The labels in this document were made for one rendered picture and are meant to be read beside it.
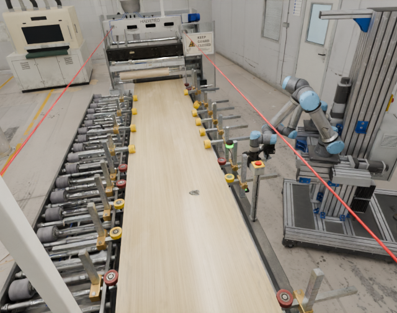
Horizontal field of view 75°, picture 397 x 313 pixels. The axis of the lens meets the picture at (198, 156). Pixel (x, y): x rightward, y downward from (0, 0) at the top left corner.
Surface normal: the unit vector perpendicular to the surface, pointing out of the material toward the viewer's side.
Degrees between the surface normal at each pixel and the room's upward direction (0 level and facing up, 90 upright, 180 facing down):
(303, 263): 0
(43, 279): 90
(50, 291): 90
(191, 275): 0
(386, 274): 0
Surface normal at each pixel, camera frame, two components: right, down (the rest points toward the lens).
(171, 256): -0.05, -0.83
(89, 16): 0.27, 0.52
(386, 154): -0.25, 0.55
